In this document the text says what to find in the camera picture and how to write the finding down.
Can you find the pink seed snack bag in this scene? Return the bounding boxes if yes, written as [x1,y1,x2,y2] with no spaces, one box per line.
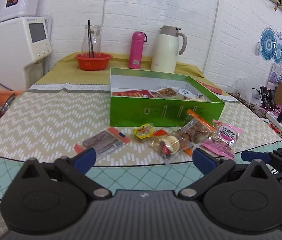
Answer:
[201,120,242,160]

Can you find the orange edged brown snack pack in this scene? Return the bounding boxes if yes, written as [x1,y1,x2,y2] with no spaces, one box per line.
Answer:
[177,109,215,144]

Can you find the purple bar snack red ends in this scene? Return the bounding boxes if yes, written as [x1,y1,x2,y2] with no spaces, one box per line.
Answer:
[74,127,131,157]

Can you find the clear pack round biscuits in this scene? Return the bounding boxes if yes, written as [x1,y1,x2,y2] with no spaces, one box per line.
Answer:
[149,128,196,164]

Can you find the small yellow jelly cup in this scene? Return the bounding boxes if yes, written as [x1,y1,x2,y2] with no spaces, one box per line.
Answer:
[133,124,155,140]

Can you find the white blue snack bag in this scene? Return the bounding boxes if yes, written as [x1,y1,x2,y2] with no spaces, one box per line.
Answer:
[178,88,203,101]

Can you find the white power strip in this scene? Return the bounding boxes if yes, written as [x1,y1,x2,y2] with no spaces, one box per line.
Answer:
[266,112,282,132]

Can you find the beige zigzag mat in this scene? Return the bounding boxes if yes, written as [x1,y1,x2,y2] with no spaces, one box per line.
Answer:
[0,90,282,166]

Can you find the red envelope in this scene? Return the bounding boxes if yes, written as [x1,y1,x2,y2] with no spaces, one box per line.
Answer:
[198,81,223,95]

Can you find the green cardboard box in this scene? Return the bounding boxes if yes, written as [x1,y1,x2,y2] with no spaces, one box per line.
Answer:
[110,68,225,127]

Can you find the yellow tablecloth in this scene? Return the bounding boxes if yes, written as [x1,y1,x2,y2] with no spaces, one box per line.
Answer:
[35,53,205,85]

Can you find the red plastic basket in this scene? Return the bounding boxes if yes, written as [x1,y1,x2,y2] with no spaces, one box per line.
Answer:
[74,53,112,71]

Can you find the blue paper fan decoration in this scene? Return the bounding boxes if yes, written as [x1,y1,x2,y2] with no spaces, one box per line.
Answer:
[255,27,282,64]

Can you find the cream thermal jug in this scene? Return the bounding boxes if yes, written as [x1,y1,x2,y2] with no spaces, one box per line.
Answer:
[151,25,188,74]

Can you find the black straws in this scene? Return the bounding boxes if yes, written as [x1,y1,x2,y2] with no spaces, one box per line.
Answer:
[88,20,94,58]

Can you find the white water dispenser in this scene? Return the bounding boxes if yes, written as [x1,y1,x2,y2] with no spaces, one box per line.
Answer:
[0,17,52,91]

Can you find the clear glass carafe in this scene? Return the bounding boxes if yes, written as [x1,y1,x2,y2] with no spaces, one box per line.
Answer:
[81,25,101,58]

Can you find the pink thermos bottle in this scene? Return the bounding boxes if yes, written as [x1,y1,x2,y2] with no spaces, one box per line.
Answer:
[128,31,148,69]

